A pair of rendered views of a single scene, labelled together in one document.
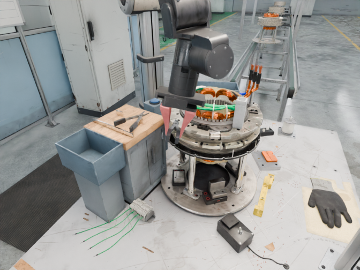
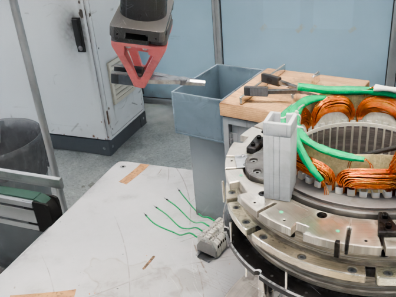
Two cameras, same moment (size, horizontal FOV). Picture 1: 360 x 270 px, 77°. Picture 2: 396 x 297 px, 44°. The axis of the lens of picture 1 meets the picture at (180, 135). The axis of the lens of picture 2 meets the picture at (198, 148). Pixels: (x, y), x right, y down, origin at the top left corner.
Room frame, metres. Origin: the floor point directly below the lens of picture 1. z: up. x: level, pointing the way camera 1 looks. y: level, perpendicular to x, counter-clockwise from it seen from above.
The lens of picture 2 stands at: (0.52, -0.62, 1.39)
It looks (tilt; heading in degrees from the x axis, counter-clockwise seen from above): 28 degrees down; 92
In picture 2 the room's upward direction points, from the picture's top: 5 degrees counter-clockwise
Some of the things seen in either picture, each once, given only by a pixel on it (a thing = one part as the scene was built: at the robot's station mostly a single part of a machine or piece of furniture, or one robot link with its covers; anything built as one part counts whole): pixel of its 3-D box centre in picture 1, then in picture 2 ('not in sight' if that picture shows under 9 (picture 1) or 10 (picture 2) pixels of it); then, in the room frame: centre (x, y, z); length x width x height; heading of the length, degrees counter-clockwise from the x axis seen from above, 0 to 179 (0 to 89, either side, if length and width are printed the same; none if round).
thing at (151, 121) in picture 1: (126, 124); (296, 97); (0.68, 0.18, 1.05); 0.20 x 0.19 x 0.02; 147
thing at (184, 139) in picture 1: (187, 138); not in sight; (0.58, -0.02, 1.06); 0.09 x 0.04 x 0.01; 63
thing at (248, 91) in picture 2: (133, 126); (256, 91); (0.60, 0.14, 1.09); 0.04 x 0.01 x 0.02; 162
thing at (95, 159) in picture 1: (98, 178); (223, 146); (0.55, 0.27, 0.92); 0.17 x 0.11 x 0.28; 57
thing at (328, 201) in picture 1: (327, 200); not in sight; (0.57, -0.54, 0.79); 0.24 x 0.13 x 0.02; 158
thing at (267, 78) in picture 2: (119, 121); (271, 79); (0.63, 0.19, 1.09); 0.04 x 0.01 x 0.02; 132
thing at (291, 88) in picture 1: (277, 35); not in sight; (6.34, -2.51, 0.40); 9.75 x 0.62 x 0.79; 158
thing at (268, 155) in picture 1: (269, 156); not in sight; (0.82, -0.41, 0.80); 0.07 x 0.05 x 0.01; 3
